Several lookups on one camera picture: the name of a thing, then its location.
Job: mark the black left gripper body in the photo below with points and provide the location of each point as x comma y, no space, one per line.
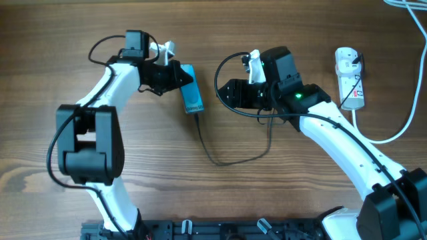
163,78

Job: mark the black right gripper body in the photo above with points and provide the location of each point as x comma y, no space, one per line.
261,95

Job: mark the Galaxy S25 smartphone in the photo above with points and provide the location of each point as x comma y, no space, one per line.
190,93

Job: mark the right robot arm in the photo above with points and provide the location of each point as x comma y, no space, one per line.
394,199

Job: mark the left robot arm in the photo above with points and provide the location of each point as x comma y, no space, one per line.
87,150

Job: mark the white USB charger plug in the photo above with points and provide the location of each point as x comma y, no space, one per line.
345,68

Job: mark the white power strip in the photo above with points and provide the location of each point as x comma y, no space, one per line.
350,88

